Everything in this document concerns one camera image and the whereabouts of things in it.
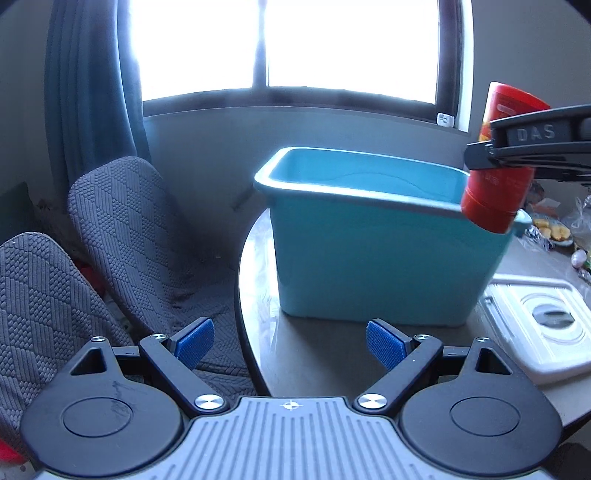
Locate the white plastic container lid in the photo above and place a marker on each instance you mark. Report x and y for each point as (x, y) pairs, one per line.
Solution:
(512, 332)

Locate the clear plastic bag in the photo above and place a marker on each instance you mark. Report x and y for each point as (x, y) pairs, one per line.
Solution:
(581, 212)

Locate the teal plastic bin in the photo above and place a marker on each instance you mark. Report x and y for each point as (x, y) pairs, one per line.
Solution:
(369, 258)

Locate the wrapped candies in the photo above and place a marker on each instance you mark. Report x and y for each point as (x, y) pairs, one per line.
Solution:
(581, 263)

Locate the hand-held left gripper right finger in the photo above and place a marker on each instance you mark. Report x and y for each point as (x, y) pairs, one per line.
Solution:
(385, 346)

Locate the dark framed window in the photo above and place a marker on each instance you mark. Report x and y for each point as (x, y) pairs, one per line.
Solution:
(286, 50)

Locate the plate of yellow snacks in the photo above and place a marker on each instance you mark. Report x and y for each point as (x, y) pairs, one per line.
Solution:
(553, 230)

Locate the red object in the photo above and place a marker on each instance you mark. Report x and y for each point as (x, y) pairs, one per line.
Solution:
(7, 454)

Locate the red plastic bottle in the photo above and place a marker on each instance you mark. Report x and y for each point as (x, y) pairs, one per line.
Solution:
(494, 198)

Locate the grey round desktop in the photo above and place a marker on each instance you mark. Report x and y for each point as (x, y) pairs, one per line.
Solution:
(323, 364)

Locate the white window sticker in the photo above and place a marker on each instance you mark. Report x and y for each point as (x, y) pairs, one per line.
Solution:
(444, 119)

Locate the grey quilted chair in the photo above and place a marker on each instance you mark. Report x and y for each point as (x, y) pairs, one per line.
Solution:
(41, 300)
(134, 221)

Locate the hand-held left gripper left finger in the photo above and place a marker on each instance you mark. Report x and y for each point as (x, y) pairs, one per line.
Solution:
(196, 344)

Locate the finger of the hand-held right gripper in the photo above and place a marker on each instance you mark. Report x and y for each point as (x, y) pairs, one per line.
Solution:
(535, 131)
(521, 157)

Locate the teal curtain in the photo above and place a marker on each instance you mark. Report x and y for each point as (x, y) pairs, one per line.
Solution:
(92, 92)

